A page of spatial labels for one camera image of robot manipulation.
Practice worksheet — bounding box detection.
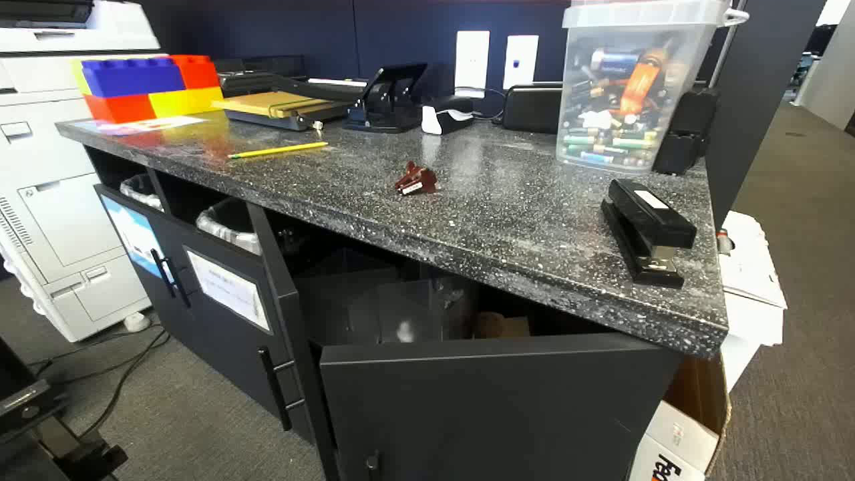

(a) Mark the plain black cabinet door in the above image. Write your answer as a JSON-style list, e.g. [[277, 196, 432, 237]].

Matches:
[[317, 332, 687, 481]]

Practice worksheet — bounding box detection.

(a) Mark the black cabinet door with label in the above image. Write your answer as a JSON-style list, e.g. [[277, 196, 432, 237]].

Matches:
[[94, 182, 289, 421]]

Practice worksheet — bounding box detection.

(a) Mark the dark red staple remover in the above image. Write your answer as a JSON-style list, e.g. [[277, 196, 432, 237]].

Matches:
[[391, 160, 442, 198]]

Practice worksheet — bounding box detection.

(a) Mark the white tape dispenser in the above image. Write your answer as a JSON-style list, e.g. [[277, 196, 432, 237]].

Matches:
[[419, 97, 482, 140]]

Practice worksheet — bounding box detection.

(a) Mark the black pouch case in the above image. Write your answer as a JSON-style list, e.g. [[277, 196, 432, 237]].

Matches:
[[496, 81, 567, 136]]

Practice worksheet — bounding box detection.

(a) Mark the yellow pencil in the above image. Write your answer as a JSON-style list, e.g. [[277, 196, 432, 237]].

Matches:
[[225, 140, 331, 162]]

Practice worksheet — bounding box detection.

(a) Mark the black document tray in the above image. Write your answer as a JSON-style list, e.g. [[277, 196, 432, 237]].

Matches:
[[215, 54, 368, 133]]

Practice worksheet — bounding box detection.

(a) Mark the silver trash bin rim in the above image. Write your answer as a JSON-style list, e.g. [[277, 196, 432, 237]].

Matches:
[[192, 196, 265, 260], [117, 170, 168, 214]]

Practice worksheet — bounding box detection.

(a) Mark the black stapler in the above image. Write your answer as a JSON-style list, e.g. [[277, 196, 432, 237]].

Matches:
[[599, 176, 700, 291]]

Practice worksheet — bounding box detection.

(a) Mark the clear plastic storage bin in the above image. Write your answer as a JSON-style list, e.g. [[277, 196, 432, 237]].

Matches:
[[554, 0, 733, 174]]

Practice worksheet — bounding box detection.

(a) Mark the yellow toy building block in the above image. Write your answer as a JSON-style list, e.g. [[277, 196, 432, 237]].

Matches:
[[148, 85, 227, 120]]

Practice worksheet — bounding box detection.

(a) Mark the red toy building block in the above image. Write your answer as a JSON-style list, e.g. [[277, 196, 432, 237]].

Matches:
[[168, 51, 223, 90]]

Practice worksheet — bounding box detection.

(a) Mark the white paper label blue print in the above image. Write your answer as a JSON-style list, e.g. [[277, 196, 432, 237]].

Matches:
[[100, 192, 168, 280]]

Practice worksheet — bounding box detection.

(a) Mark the cardboard shipping box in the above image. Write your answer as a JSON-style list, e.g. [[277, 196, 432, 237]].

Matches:
[[627, 349, 733, 481]]

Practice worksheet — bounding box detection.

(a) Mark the white paper stack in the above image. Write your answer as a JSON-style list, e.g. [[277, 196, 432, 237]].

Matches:
[[717, 209, 790, 395]]

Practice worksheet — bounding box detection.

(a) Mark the orange toy building block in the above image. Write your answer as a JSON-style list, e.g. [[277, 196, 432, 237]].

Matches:
[[84, 90, 157, 125]]

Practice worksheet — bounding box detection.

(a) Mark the blue toy building block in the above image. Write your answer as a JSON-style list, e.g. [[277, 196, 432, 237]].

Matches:
[[81, 57, 187, 102]]

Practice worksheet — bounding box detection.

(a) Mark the white office printer copier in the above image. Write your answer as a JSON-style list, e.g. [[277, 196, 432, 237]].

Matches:
[[0, 0, 162, 345]]

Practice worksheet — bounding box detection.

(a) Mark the white wall outlet plate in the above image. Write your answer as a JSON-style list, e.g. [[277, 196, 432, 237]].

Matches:
[[452, 30, 492, 102], [500, 31, 543, 93]]

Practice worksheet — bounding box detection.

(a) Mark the black cabinet door with handle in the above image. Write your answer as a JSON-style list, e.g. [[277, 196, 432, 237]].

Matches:
[[148, 169, 324, 450]]

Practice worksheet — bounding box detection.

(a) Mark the black power cable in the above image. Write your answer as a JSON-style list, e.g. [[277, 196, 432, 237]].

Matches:
[[30, 320, 177, 438]]

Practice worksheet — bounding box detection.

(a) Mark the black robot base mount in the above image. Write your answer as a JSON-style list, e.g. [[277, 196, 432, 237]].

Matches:
[[0, 336, 130, 481]]

